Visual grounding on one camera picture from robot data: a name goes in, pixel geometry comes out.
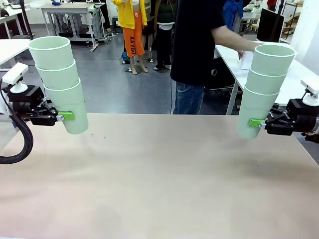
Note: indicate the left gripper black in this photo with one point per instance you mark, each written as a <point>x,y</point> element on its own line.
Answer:
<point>26,99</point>

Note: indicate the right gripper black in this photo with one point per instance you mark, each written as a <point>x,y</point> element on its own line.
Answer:
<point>304,117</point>

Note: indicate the light green plastic cup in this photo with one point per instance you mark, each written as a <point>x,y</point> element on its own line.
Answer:
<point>72,102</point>
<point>51,53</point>
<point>265,83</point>
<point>59,77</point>
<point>271,63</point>
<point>254,107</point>

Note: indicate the white plastic basket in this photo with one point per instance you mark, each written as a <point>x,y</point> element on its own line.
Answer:
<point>247,61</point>

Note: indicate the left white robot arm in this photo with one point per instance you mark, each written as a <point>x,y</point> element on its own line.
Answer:
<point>5,117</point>

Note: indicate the person's left forearm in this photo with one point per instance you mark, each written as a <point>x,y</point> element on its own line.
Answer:
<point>236,41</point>

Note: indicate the person's right hand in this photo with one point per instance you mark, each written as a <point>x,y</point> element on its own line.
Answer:
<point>240,53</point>

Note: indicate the person's left hand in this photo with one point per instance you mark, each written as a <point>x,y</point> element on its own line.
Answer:
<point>257,45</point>

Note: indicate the white table with pole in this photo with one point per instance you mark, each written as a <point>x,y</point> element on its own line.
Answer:
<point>11,48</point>

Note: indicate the black computer monitor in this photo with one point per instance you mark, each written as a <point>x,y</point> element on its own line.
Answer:
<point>270,25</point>

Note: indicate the black vertical pole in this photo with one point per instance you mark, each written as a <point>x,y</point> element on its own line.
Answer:
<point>27,20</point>

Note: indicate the person in black t-shirt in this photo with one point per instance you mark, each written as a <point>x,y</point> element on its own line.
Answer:
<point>194,49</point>

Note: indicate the white workbench on wheels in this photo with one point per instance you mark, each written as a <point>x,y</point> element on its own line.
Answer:
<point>67,10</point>

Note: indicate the wooden shelf rack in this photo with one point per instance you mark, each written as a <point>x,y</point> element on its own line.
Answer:
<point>294,17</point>

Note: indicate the person in blue jacket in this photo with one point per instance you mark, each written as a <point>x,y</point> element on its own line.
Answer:
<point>233,12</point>

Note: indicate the person in yellow jacket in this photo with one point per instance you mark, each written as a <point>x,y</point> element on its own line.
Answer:
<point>130,20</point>

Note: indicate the person in dark clothes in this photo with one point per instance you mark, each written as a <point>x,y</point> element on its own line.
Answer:
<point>163,37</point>

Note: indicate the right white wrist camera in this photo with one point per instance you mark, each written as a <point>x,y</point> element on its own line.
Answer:
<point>310,90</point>

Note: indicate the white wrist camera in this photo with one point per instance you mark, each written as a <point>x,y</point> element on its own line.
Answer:
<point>310,90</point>
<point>15,73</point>

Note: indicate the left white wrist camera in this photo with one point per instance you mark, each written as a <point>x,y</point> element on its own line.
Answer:
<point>15,73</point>

